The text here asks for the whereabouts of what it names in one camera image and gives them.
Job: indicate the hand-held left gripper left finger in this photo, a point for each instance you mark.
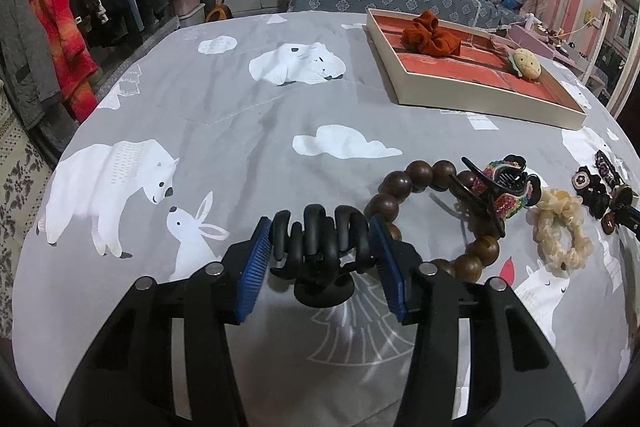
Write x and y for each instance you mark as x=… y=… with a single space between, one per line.
x=255 y=267

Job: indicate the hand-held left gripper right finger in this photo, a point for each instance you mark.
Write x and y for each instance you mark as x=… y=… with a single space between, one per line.
x=387 y=267

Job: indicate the black hair claw clip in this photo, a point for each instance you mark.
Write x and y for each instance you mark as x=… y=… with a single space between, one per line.
x=320 y=232

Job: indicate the cream sheer scrunchie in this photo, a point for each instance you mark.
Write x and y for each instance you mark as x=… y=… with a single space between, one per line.
x=555 y=202

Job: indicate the brick print tray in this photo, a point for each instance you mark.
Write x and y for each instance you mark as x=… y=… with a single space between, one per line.
x=450 y=72

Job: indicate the rainbow knit hair claw clip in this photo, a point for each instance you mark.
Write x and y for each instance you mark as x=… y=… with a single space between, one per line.
x=505 y=202

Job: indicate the grey polar bear printed blanket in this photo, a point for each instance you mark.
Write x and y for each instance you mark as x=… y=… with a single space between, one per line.
x=225 y=107

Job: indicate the black flower hair clip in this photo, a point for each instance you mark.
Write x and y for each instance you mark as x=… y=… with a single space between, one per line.
x=585 y=182

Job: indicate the rust orange scrunchie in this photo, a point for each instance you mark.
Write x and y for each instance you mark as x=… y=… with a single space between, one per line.
x=430 y=39

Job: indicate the patterned black hair clip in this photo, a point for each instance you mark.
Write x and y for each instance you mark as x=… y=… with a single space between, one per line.
x=607 y=169

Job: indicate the floral patterned cloth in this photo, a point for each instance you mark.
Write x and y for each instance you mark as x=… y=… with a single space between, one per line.
x=20 y=207

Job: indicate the pink desk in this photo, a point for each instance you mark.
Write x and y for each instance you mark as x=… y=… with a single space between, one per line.
x=530 y=38

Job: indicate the pink plastic storage box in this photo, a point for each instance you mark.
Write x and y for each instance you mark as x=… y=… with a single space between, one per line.
x=190 y=4

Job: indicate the white bottle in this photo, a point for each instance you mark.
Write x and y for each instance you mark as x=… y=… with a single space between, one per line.
x=530 y=21

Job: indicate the white framed mirror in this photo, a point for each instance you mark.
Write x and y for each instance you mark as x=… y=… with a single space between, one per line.
x=625 y=42

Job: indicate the row of hanging clothes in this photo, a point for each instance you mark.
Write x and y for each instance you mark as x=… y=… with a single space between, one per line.
x=50 y=7

